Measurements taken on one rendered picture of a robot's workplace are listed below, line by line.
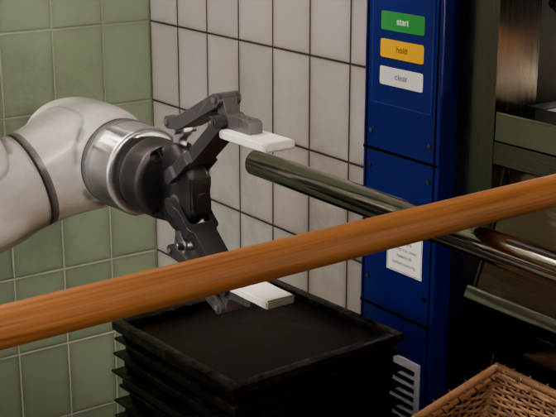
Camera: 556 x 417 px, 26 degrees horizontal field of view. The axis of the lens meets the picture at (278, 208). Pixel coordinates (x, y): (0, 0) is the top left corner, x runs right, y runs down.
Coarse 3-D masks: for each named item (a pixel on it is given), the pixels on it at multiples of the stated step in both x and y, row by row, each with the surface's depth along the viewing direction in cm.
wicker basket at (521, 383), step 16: (496, 368) 158; (464, 384) 156; (480, 384) 157; (496, 384) 158; (512, 384) 156; (528, 384) 154; (448, 400) 154; (464, 400) 156; (480, 400) 158; (496, 400) 158; (512, 400) 156; (528, 400) 154; (544, 400) 151; (416, 416) 152; (432, 416) 153; (464, 416) 157; (480, 416) 159; (496, 416) 158; (512, 416) 156; (528, 416) 154; (544, 416) 151
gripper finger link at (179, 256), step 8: (168, 248) 114; (176, 256) 113; (184, 256) 112; (192, 256) 112; (208, 296) 110; (216, 296) 109; (216, 304) 109; (224, 304) 109; (240, 304) 110; (216, 312) 109
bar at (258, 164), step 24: (264, 168) 133; (288, 168) 130; (312, 168) 129; (312, 192) 126; (336, 192) 123; (360, 192) 121; (384, 192) 120; (432, 240) 112; (456, 240) 109; (480, 240) 107; (504, 240) 105; (504, 264) 105; (528, 264) 102; (552, 264) 100
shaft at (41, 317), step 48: (480, 192) 107; (528, 192) 109; (288, 240) 94; (336, 240) 96; (384, 240) 99; (96, 288) 85; (144, 288) 86; (192, 288) 88; (0, 336) 80; (48, 336) 82
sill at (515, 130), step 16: (496, 112) 155; (512, 112) 154; (528, 112) 154; (544, 112) 154; (496, 128) 155; (512, 128) 153; (528, 128) 151; (544, 128) 148; (512, 144) 154; (528, 144) 151; (544, 144) 149
